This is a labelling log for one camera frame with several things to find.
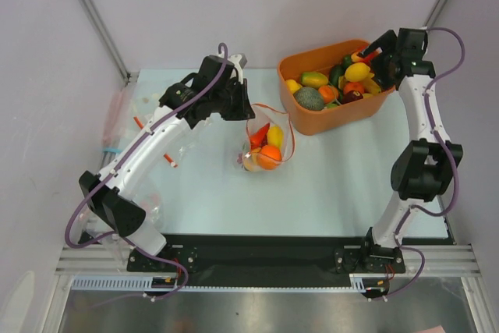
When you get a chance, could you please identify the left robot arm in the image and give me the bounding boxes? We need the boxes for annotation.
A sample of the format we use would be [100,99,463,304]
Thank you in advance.
[79,52,255,271]

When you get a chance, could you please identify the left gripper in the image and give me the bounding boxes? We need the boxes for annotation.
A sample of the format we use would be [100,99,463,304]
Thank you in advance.
[211,78,255,121]

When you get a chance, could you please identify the orange plastic bin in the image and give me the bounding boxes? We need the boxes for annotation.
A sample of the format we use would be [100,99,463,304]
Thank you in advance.
[277,39,395,136]

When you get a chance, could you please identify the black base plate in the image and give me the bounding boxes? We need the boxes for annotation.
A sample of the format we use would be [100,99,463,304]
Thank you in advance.
[126,234,405,282]

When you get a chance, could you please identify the green netted melon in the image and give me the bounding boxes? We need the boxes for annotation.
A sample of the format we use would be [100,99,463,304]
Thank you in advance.
[293,87,324,112]

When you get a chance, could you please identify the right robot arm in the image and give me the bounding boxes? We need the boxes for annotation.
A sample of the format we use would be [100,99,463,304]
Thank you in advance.
[354,28,463,273]

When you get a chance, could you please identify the clear zip top bag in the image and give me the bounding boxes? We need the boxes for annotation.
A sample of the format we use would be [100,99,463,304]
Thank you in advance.
[238,103,296,172]

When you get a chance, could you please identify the yellow orange peach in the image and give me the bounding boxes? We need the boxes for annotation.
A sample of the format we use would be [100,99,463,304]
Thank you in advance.
[242,148,280,172]

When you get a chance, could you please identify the pile of clear bags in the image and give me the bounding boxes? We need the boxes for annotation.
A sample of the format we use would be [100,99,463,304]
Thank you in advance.
[80,83,213,260]

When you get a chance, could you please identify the green yellow mango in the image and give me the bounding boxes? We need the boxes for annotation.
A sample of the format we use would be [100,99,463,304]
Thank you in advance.
[300,72,329,90]

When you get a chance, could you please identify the orange persimmon with leaves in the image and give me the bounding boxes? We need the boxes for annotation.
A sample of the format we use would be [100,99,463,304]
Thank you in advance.
[318,85,339,104]

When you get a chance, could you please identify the dark green avocado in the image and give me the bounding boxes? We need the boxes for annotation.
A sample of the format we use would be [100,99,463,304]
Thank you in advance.
[329,65,345,86]

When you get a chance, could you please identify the orange tangerine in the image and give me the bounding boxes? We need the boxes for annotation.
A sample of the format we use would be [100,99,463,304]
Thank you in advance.
[260,144,281,162]

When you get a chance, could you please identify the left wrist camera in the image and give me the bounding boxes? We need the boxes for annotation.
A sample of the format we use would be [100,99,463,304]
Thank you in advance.
[228,53,247,83]

